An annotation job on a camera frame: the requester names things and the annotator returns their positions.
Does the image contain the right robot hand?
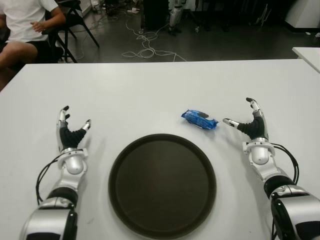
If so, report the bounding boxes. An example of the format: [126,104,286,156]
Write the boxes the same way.
[222,97,270,142]

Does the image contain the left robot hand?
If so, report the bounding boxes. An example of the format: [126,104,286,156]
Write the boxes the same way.
[56,105,92,154]

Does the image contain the blue Oreo packet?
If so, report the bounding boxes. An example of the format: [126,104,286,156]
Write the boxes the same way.
[180,108,219,131]

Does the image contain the white side table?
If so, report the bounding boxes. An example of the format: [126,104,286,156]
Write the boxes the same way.
[291,46,320,76]

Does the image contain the round dark brown tray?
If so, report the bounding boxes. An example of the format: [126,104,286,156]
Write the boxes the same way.
[107,133,217,238]

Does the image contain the folded metal stand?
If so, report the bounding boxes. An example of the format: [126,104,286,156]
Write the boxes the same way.
[256,1,273,27]

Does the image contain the black folding chair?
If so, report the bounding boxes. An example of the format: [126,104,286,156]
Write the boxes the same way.
[42,0,100,64]

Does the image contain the white cabinet with black base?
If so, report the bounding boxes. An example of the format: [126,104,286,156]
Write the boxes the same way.
[284,0,320,32]

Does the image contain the seated person in white shirt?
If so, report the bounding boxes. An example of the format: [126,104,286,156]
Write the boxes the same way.
[0,0,67,73]

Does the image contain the white low shelf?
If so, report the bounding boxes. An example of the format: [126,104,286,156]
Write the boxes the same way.
[79,0,93,16]

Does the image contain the silver humanoid robot legs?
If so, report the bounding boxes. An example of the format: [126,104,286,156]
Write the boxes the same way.
[167,0,187,36]

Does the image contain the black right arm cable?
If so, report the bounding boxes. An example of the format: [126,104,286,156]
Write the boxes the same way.
[269,142,300,186]

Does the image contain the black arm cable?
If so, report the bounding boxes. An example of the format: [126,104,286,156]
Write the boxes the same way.
[35,149,85,205]
[269,142,300,186]

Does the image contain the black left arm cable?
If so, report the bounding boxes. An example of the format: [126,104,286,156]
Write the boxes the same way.
[35,149,85,205]

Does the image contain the white floor cable tangle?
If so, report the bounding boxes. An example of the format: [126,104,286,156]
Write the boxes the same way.
[74,14,187,62]

